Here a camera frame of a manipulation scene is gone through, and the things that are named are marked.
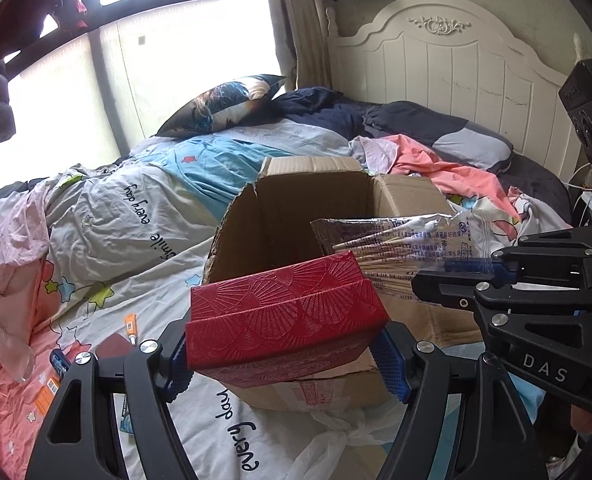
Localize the plastic bag of wooden sticks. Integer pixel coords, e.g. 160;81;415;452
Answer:
311;210;494;301

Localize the small orange tube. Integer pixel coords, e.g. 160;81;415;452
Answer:
124;313;138;346

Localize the red patterned gift box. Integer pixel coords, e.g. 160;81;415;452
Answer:
185;252;389;388

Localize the dark red leather case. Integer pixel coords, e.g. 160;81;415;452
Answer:
95;333;133;360

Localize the orange carton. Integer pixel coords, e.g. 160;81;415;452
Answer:
35;376;60;416

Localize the dark blue shampoo bottle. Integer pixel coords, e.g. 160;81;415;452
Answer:
49;348;70;382

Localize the white plastic bag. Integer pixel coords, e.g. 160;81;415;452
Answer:
286;396;407;479

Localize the navy grey pillow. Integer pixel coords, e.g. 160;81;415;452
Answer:
363;101;514;174

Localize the pink garment on bed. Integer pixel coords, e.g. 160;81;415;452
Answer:
385;134;520;219

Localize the clear plastic container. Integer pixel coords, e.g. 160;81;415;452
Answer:
0;332;35;384

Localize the brown cardboard box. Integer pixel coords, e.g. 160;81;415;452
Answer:
185;157;482;413

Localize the navy blue blanket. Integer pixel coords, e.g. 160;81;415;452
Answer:
269;87;372;141

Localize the cream white headboard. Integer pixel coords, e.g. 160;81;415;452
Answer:
326;0;580;181

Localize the cartoon star print duvet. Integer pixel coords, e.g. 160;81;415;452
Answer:
0;116;573;480

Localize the light pink cloth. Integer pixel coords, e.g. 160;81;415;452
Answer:
0;179;57;349

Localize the dark patterned pillow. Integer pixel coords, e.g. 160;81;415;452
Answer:
156;74;285;138

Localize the beige curtain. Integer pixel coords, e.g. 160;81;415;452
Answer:
268;0;332;90

